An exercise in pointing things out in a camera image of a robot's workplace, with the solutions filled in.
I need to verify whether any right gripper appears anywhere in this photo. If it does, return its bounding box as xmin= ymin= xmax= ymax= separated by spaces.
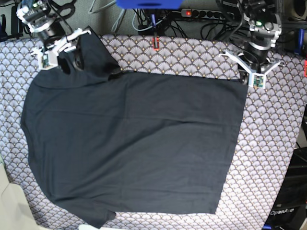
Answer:
xmin=31 ymin=28 xmax=92 ymax=71

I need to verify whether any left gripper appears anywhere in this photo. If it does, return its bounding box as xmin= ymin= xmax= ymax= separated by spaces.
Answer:
xmin=219 ymin=50 xmax=282 ymax=85

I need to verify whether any dark navy T-shirt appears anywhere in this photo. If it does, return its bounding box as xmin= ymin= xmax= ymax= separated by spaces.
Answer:
xmin=21 ymin=33 xmax=248 ymax=228

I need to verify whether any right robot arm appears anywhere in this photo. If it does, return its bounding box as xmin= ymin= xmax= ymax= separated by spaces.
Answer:
xmin=16 ymin=0 xmax=91 ymax=73

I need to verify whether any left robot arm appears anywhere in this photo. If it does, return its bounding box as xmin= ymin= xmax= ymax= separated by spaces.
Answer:
xmin=219 ymin=0 xmax=282 ymax=89

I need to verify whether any fan-patterned tablecloth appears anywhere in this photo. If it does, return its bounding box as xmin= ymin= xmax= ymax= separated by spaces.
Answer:
xmin=0 ymin=35 xmax=307 ymax=230

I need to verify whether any blue clamp at right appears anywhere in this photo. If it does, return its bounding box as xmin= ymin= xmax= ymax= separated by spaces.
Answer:
xmin=294 ymin=29 xmax=305 ymax=55

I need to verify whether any red clamp at right edge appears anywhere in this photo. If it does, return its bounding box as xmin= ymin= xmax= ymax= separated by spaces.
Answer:
xmin=304 ymin=60 xmax=307 ymax=77

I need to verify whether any white power strip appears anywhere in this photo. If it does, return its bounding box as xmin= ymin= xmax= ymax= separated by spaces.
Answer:
xmin=179 ymin=9 xmax=224 ymax=20

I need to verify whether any black OpenArm box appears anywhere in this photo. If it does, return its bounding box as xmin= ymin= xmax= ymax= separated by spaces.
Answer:
xmin=262 ymin=148 xmax=307 ymax=230

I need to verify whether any beige cardboard box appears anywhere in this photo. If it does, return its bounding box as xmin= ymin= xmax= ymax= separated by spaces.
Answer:
xmin=0 ymin=164 xmax=39 ymax=230

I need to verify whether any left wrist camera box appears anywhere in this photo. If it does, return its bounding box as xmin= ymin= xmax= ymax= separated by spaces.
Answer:
xmin=248 ymin=73 xmax=267 ymax=89

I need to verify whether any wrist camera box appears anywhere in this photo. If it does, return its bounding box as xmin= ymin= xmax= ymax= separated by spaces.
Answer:
xmin=248 ymin=73 xmax=267 ymax=89
xmin=37 ymin=51 xmax=58 ymax=70

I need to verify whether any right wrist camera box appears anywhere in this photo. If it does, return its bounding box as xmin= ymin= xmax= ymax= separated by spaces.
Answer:
xmin=37 ymin=51 xmax=58 ymax=70

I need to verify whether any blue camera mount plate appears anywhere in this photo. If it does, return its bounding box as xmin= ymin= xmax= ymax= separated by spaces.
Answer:
xmin=116 ymin=0 xmax=183 ymax=9

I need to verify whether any blue-handled red clamp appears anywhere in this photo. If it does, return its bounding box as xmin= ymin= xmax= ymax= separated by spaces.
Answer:
xmin=151 ymin=14 xmax=159 ymax=50

